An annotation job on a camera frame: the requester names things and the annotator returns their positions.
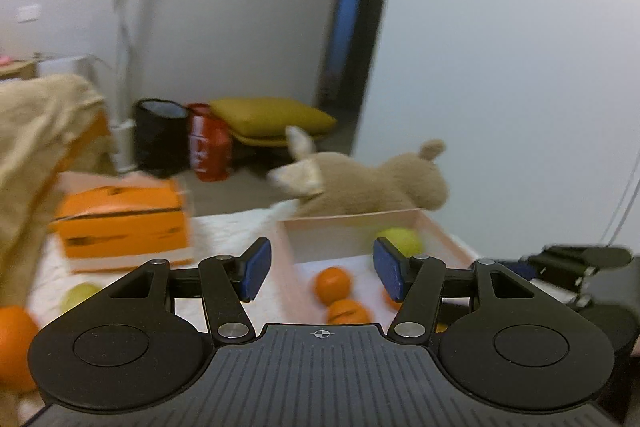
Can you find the medium orange mandarin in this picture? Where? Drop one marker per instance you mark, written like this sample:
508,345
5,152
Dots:
332,284

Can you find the red bag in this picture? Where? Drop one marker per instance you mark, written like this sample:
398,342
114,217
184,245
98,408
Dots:
210,147

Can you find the white lace cloth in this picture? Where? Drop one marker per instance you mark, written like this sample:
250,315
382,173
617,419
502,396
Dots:
220,232

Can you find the brown plush toy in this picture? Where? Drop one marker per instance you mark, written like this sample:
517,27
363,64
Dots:
360,182

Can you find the pink cardboard box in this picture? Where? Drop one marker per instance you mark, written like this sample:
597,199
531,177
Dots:
340,232

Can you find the white wall socket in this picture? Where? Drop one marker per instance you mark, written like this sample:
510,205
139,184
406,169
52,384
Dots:
28,13

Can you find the mandarin with green stem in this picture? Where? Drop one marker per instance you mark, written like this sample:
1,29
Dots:
347,313

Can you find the orange tissue box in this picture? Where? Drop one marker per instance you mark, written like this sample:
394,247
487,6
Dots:
125,227

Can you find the olive cushion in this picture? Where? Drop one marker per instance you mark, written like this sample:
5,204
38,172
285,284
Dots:
270,117

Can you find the beige blanket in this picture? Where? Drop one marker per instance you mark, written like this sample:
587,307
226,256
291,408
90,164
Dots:
40,147

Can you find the wrinkled orange mandarin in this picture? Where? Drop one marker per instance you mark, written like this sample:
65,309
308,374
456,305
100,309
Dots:
392,302

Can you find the black bag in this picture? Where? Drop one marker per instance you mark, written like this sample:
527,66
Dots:
157,137

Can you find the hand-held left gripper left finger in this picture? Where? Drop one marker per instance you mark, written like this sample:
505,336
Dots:
257,267

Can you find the white upright pole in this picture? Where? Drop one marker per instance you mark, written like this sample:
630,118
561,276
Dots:
122,32

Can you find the blue door edge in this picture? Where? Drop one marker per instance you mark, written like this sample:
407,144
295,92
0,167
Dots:
355,32

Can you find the large orange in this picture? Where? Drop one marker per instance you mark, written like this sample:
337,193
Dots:
15,347

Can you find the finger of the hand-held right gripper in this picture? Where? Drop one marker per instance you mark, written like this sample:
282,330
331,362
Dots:
560,293
575,257

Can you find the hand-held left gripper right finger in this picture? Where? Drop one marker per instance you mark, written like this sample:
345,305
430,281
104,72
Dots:
387,269

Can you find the oval green fruit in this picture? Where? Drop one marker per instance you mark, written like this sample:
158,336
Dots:
402,241

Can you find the round green guava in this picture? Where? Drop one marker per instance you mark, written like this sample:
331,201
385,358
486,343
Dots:
80,296

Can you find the wooden side table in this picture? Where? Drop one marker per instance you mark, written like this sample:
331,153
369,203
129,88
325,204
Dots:
17,69

